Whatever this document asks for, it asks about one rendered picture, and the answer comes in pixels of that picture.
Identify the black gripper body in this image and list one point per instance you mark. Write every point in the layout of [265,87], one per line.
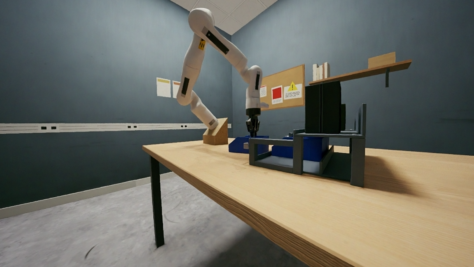
[253,113]

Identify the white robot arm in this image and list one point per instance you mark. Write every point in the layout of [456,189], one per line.
[201,21]

